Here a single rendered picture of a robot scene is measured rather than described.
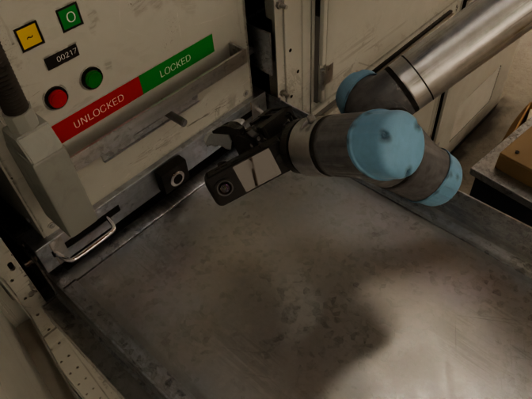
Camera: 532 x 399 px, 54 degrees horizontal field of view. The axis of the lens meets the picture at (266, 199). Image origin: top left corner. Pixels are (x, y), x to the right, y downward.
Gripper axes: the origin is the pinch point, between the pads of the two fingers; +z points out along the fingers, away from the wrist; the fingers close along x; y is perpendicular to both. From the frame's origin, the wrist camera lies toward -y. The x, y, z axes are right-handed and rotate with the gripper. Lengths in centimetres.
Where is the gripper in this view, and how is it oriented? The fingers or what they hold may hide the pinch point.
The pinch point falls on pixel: (213, 154)
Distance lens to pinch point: 81.9
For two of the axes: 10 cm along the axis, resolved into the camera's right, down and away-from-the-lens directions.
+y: 6.7, -5.7, 4.7
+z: -6.1, -0.7, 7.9
